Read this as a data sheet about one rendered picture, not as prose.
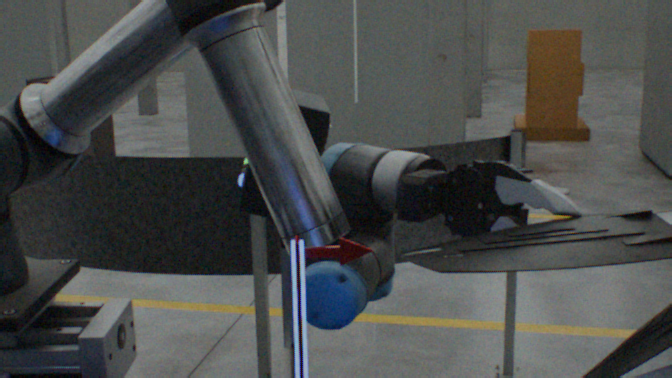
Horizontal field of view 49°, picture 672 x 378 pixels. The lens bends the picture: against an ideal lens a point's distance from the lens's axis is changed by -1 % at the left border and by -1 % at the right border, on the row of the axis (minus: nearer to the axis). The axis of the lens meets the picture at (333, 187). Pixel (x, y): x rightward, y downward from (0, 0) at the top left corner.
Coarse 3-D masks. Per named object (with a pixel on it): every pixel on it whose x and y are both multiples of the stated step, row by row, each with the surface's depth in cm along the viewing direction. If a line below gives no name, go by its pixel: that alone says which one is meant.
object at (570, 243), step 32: (544, 224) 68; (576, 224) 65; (608, 224) 65; (640, 224) 64; (416, 256) 61; (480, 256) 59; (512, 256) 58; (544, 256) 58; (576, 256) 58; (608, 256) 58; (640, 256) 58
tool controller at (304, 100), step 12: (300, 96) 130; (312, 96) 136; (300, 108) 116; (312, 108) 117; (324, 108) 120; (312, 120) 117; (324, 120) 117; (312, 132) 117; (324, 132) 118; (324, 144) 119; (252, 180) 118; (252, 192) 119; (240, 204) 119; (252, 204) 119; (264, 204) 119; (264, 216) 120
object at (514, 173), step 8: (480, 160) 77; (472, 168) 77; (480, 168) 76; (488, 168) 76; (496, 168) 75; (504, 168) 74; (512, 168) 73; (488, 176) 76; (504, 176) 74; (512, 176) 73; (520, 176) 73; (488, 184) 76
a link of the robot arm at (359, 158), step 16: (352, 144) 94; (336, 160) 92; (352, 160) 90; (368, 160) 89; (336, 176) 92; (352, 176) 90; (368, 176) 87; (336, 192) 92; (352, 192) 90; (368, 192) 88; (352, 208) 91; (368, 208) 91
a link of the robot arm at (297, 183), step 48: (192, 0) 76; (240, 0) 77; (240, 48) 77; (240, 96) 78; (288, 96) 80; (240, 144) 81; (288, 144) 79; (288, 192) 79; (288, 240) 81; (336, 240) 80; (336, 288) 78
